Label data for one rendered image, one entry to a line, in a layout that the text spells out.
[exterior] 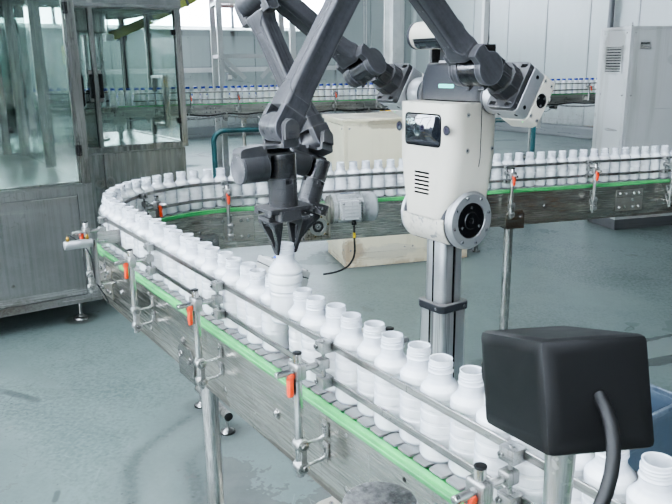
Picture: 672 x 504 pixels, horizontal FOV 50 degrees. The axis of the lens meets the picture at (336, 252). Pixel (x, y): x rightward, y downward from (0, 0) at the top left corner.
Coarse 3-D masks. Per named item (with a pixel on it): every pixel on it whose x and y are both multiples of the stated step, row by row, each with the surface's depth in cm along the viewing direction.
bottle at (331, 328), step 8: (328, 304) 135; (336, 304) 136; (344, 304) 134; (328, 312) 133; (336, 312) 132; (328, 320) 133; (336, 320) 133; (320, 328) 135; (328, 328) 133; (336, 328) 133; (328, 336) 133
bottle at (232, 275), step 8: (232, 264) 165; (232, 272) 166; (224, 280) 166; (232, 280) 165; (224, 296) 167; (232, 296) 166; (224, 304) 168; (232, 304) 167; (232, 312) 167; (224, 320) 169; (232, 328) 169
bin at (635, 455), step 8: (656, 392) 148; (664, 392) 146; (656, 400) 148; (664, 400) 147; (656, 408) 148; (664, 408) 139; (656, 416) 137; (664, 416) 139; (656, 424) 138; (664, 424) 140; (656, 432) 139; (664, 432) 140; (656, 440) 139; (664, 440) 141; (648, 448) 138; (656, 448) 140; (664, 448) 142; (632, 456) 136; (640, 456) 137; (632, 464) 136
